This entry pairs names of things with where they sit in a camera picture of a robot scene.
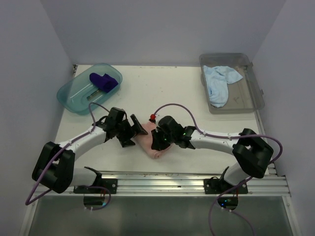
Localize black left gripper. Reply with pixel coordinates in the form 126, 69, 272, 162
115, 114, 147, 147

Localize pink towel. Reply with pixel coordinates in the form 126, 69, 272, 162
134, 121, 173, 159

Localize dark purple towel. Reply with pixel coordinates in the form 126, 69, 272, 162
89, 73, 118, 93

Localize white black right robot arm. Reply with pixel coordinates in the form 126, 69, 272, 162
151, 116, 274, 193

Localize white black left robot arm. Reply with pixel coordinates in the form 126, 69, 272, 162
32, 107, 148, 193

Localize teal plastic tub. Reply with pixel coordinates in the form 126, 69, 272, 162
57, 63, 123, 115

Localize light blue towel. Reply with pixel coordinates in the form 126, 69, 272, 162
202, 65, 243, 108

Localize clear grey plastic bin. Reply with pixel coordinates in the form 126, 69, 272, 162
199, 53, 264, 114

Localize aluminium mounting rail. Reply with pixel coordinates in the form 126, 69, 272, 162
31, 172, 292, 197

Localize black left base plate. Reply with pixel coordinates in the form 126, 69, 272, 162
73, 178, 118, 194

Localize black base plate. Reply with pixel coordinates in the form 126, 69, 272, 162
203, 177, 248, 194
73, 178, 118, 194

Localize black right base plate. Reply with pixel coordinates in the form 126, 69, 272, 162
203, 177, 248, 194

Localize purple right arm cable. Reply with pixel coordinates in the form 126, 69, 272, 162
155, 103, 284, 236

